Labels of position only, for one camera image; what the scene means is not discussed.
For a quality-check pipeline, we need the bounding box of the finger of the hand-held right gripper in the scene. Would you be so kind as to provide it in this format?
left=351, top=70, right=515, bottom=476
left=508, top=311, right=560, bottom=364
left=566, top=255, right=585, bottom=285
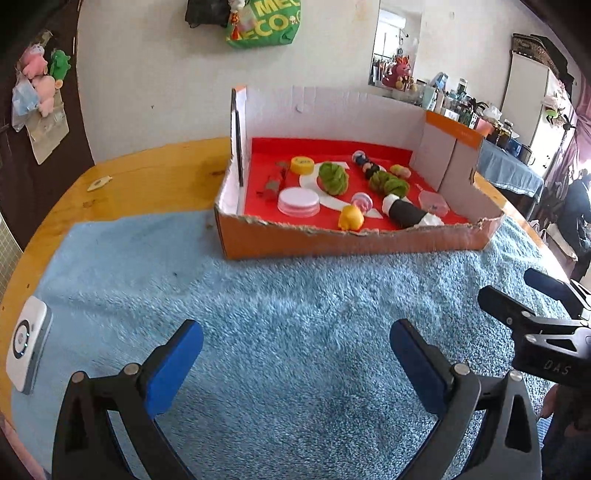
left=477, top=285, right=550, bottom=333
left=523, top=268, right=591, bottom=319

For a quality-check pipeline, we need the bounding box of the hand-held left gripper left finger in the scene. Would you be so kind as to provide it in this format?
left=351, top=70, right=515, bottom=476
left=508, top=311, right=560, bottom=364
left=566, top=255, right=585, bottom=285
left=52, top=319, right=205, bottom=480

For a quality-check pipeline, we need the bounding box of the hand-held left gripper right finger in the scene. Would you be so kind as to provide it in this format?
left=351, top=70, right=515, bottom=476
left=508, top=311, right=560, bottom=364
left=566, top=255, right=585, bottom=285
left=389, top=318, right=543, bottom=480

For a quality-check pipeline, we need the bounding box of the clear plastic case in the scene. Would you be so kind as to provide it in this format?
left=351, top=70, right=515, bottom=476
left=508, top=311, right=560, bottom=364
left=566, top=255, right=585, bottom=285
left=418, top=191, right=450, bottom=217

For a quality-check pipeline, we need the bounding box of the orange cardboard box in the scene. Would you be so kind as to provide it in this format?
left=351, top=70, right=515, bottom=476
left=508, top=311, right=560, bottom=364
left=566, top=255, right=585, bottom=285
left=213, top=84, right=506, bottom=260

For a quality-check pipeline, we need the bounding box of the yellow duck toy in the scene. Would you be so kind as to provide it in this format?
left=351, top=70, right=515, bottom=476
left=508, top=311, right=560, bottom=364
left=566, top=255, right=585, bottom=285
left=338, top=205, right=365, bottom=230

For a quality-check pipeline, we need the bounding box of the green pipe cleaner ball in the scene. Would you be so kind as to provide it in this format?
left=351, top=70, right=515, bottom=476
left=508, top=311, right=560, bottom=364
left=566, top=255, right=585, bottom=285
left=368, top=172, right=410, bottom=197
left=318, top=161, right=349, bottom=195

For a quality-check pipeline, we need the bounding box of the small blue white figurine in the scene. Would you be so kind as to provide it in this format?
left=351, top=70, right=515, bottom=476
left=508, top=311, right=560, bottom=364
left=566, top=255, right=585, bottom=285
left=352, top=150, right=380, bottom=180

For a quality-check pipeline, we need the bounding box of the red firecracker ornament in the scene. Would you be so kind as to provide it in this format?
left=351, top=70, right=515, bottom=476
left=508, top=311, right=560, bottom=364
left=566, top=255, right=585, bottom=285
left=263, top=161, right=291, bottom=200

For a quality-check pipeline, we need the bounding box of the person's right hand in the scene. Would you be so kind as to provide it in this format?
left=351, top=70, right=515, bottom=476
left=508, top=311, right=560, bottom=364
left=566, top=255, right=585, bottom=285
left=540, top=384, right=560, bottom=418

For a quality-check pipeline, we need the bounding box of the white bag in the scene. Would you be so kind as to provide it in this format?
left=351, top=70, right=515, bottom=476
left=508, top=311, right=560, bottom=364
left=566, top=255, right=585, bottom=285
left=536, top=220, right=578, bottom=264

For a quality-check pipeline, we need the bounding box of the light blue towel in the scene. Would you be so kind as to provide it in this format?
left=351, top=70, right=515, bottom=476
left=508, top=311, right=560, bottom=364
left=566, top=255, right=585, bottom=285
left=9, top=205, right=571, bottom=480

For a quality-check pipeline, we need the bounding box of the side table with dark cloth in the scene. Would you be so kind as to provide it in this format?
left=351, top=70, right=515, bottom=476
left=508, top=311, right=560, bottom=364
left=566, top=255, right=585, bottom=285
left=475, top=138, right=546, bottom=220

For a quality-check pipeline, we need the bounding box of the white electronic device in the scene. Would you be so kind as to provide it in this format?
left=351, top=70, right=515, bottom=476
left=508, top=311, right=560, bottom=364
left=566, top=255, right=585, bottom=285
left=6, top=295, right=52, bottom=395

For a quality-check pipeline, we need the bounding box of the pink curtain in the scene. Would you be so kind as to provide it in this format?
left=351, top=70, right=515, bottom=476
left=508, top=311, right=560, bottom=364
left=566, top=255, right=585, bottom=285
left=556, top=78, right=591, bottom=167

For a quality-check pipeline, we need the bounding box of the white wardrobe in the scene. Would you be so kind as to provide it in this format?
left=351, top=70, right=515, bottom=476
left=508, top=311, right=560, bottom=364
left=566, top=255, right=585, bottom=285
left=501, top=48, right=578, bottom=171

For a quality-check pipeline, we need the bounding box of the group of cosmetic bottles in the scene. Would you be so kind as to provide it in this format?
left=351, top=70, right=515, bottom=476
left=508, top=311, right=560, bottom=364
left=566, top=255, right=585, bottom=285
left=406, top=71, right=536, bottom=164

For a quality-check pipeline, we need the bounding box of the dark brown door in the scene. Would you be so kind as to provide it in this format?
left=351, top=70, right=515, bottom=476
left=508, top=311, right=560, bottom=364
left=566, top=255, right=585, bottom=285
left=0, top=0, right=95, bottom=252

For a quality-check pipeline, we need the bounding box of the dark storage box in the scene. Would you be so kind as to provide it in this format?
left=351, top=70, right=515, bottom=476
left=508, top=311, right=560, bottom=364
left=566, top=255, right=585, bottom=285
left=512, top=33, right=566, bottom=70

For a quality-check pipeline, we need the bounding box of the pink rabbit plush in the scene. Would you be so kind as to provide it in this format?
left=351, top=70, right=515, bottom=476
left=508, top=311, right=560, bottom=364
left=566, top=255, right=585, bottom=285
left=382, top=54, right=416, bottom=89

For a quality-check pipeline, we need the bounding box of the beige hanging organizer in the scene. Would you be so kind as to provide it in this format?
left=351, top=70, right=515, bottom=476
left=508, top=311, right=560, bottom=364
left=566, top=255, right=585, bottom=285
left=25, top=99, right=70, bottom=165

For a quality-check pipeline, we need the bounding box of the pink plush toy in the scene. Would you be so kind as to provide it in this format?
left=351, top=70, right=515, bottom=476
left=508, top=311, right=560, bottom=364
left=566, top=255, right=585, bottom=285
left=32, top=74, right=63, bottom=116
left=19, top=44, right=49, bottom=77

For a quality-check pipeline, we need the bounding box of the blue face mask pack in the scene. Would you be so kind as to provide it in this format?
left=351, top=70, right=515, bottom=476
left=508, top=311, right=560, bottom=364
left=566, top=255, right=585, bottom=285
left=11, top=76, right=40, bottom=132

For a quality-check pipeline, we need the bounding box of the green plush toy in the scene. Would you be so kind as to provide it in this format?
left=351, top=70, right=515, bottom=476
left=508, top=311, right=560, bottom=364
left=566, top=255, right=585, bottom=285
left=48, top=48, right=71, bottom=81

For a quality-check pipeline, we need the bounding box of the green tote bag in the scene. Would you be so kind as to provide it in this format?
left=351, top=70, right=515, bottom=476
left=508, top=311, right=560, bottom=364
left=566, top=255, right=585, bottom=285
left=226, top=0, right=302, bottom=49

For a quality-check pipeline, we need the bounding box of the black bag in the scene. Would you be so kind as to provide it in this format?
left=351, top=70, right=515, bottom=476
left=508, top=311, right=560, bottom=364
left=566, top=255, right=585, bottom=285
left=185, top=0, right=232, bottom=28

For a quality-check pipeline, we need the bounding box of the wall mirror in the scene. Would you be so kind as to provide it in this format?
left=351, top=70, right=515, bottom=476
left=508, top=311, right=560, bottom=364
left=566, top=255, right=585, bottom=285
left=368, top=0, right=423, bottom=88

